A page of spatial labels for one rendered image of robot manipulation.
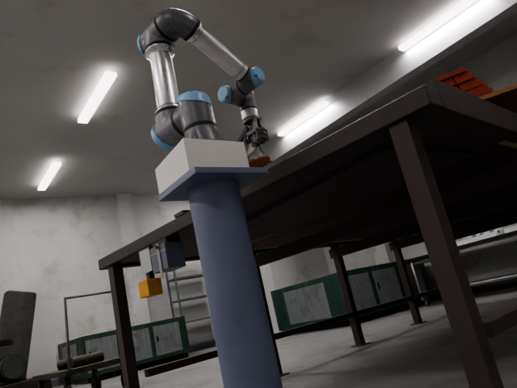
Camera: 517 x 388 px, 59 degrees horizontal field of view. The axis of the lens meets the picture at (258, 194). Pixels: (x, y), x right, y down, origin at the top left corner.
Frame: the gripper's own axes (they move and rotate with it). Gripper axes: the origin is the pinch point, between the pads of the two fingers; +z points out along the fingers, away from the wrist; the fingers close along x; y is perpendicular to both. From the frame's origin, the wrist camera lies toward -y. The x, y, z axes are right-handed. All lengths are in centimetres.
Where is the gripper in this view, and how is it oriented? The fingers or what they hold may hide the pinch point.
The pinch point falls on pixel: (256, 163)
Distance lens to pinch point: 204.3
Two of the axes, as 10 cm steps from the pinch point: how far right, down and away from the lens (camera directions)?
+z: 2.0, 9.5, -2.3
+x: 7.3, 0.2, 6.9
